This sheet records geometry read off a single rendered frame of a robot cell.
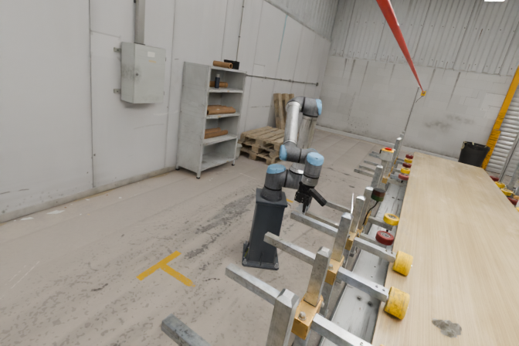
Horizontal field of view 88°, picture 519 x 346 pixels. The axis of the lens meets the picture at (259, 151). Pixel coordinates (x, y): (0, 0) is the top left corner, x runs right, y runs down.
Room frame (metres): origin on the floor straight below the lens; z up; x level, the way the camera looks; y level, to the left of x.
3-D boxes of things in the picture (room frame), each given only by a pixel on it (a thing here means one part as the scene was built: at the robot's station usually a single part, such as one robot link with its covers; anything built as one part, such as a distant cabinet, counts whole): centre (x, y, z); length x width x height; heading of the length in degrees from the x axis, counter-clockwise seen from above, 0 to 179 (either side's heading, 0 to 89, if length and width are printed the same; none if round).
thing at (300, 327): (0.62, -0.21, 0.95); 0.13 x 0.06 x 0.05; 151
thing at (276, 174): (2.07, -0.17, 0.79); 0.17 x 0.15 x 0.18; 88
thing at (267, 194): (2.07, -0.16, 0.65); 0.19 x 0.19 x 0.10
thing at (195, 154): (4.01, 0.78, 0.78); 0.90 x 0.45 x 1.55; 153
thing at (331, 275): (0.84, -0.33, 0.95); 0.13 x 0.06 x 0.05; 151
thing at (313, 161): (1.41, -0.30, 1.14); 0.10 x 0.09 x 0.12; 178
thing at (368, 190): (1.30, -0.58, 0.87); 0.03 x 0.03 x 0.48; 61
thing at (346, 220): (0.86, -0.34, 0.91); 0.03 x 0.03 x 0.48; 61
